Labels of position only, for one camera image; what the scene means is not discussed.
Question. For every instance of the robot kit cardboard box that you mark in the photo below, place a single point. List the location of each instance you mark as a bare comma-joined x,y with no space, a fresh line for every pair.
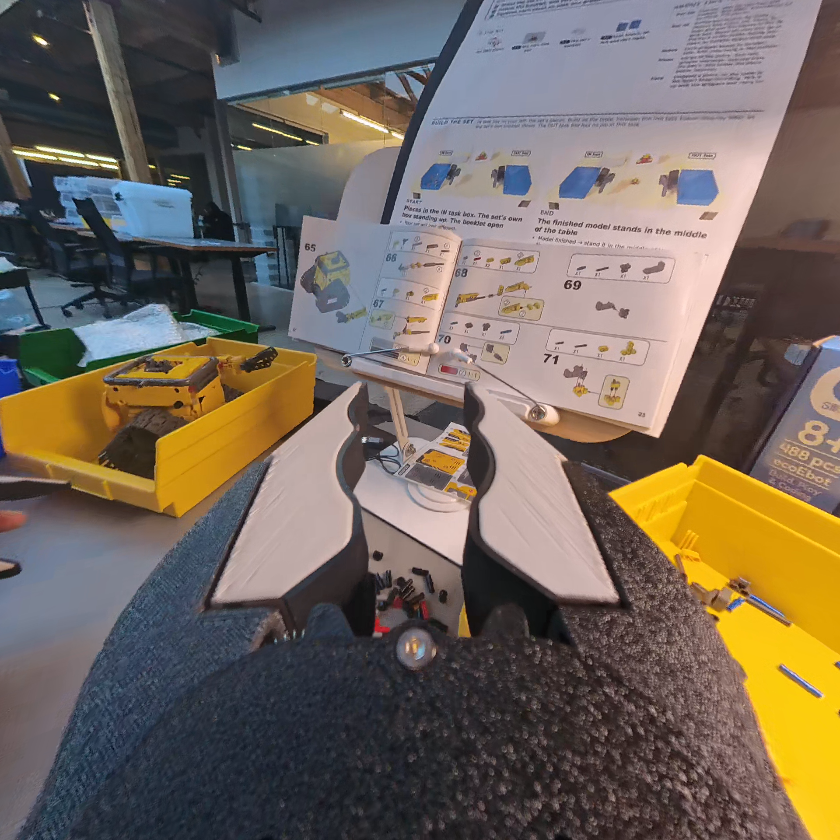
800,426

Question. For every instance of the blue plastic bin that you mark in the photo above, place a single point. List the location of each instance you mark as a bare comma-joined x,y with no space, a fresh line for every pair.
8,394

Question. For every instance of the green plastic bin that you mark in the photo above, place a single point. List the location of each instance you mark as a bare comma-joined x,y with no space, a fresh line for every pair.
52,354

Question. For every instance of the white round disc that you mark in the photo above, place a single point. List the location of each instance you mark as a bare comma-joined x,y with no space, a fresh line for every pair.
439,499

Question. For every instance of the pile of loose building pieces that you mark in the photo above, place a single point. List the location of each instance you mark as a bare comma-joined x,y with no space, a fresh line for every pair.
407,590

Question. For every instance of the black office chair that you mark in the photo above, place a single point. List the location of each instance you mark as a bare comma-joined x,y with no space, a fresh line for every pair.
98,256

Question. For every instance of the yellow bin with toy vehicle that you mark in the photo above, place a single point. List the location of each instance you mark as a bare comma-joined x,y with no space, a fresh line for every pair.
229,446

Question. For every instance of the yellow bin with small pieces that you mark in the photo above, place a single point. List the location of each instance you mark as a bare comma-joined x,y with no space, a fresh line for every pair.
754,525

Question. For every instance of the bubble wrap sheet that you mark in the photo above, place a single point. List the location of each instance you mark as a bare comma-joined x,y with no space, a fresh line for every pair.
131,334

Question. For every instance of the wooden post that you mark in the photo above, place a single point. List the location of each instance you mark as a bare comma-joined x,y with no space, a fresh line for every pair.
118,85

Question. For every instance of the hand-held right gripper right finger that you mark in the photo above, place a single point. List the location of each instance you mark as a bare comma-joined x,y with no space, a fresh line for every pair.
538,525

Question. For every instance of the grey desk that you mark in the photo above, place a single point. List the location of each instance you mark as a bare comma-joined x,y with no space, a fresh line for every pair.
79,590

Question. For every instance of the white storage container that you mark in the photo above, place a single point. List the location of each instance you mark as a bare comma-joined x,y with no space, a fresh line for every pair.
154,210

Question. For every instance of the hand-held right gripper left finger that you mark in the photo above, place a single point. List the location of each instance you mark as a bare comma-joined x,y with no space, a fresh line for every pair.
289,525

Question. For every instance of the yellow printed leaflet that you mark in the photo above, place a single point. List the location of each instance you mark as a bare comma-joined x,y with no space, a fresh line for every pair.
436,463

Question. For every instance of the yellow tracked toy vehicle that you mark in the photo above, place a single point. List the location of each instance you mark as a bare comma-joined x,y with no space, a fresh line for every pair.
164,394

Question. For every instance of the group of blue black pieces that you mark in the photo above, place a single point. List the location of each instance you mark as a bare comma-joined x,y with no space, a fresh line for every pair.
741,594

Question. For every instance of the open instruction booklet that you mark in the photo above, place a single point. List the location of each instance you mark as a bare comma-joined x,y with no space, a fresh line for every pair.
525,315

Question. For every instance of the printed task instruction sheet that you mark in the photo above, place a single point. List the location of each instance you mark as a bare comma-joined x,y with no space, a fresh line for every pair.
623,98

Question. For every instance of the person's left hand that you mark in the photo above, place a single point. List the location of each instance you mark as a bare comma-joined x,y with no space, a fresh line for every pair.
10,522

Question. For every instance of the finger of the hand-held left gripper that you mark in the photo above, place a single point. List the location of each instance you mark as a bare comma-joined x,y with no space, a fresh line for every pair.
33,489

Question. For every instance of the wooden office table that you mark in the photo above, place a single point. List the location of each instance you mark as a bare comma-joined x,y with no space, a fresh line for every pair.
197,246

